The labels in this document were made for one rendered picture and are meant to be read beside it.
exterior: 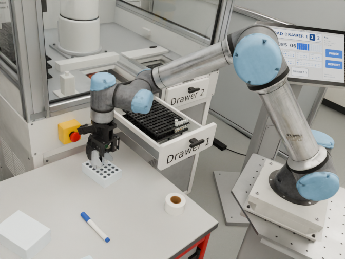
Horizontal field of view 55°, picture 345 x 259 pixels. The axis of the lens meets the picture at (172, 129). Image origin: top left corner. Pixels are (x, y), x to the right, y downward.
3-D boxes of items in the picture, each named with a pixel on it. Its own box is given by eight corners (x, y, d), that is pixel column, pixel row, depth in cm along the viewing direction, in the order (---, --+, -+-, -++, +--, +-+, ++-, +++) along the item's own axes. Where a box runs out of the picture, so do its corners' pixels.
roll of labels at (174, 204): (179, 219, 111) (180, 210, 109) (160, 210, 113) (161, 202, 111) (187, 205, 117) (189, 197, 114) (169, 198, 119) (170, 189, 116)
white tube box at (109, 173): (121, 178, 124) (121, 169, 122) (104, 188, 118) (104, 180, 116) (99, 162, 130) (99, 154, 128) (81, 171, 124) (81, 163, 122)
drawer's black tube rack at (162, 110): (186, 135, 140) (189, 122, 137) (155, 148, 129) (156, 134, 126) (153, 111, 153) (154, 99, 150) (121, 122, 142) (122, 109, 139)
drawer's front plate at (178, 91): (206, 96, 177) (210, 78, 171) (165, 110, 159) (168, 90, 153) (203, 95, 178) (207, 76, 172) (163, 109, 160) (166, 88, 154)
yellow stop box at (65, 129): (82, 140, 127) (81, 124, 123) (64, 146, 123) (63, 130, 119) (75, 133, 130) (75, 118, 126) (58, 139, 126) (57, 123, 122)
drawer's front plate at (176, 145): (211, 146, 139) (217, 123, 133) (159, 171, 121) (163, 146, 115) (209, 144, 140) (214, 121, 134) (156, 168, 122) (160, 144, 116)
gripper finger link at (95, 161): (97, 178, 116) (100, 155, 112) (87, 169, 119) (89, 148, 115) (104, 174, 119) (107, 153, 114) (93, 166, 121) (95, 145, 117)
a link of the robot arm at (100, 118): (85, 106, 106) (104, 98, 112) (85, 118, 109) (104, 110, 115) (100, 115, 103) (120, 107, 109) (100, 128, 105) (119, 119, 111)
